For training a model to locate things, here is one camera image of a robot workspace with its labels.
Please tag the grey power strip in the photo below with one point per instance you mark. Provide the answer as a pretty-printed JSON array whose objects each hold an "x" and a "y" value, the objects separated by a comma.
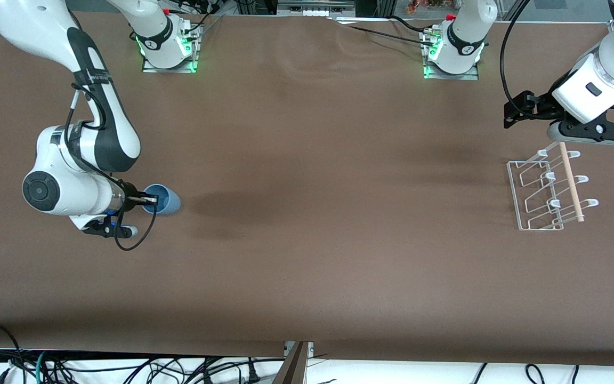
[{"x": 315, "y": 6}]

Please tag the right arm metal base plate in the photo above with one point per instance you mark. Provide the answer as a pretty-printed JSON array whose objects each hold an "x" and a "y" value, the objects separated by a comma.
[{"x": 150, "y": 68}]

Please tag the orange background object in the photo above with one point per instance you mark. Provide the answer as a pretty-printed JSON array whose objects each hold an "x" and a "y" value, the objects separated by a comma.
[{"x": 424, "y": 5}]

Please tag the metal frame profile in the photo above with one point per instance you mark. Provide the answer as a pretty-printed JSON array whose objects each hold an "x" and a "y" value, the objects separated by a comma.
[{"x": 293, "y": 365}]

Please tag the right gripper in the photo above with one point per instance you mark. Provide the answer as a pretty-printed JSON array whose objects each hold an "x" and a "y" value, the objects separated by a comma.
[{"x": 131, "y": 197}]

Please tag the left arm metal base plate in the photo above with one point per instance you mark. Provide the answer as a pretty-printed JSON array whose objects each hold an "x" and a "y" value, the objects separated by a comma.
[{"x": 469, "y": 76}]

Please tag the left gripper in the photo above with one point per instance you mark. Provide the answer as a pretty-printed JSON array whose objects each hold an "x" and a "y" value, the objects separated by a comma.
[{"x": 540, "y": 104}]

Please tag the blue plastic cup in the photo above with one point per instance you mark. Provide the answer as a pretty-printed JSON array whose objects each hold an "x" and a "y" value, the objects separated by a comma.
[{"x": 168, "y": 202}]

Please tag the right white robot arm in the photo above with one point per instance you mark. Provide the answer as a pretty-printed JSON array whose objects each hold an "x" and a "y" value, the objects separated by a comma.
[{"x": 99, "y": 138}]

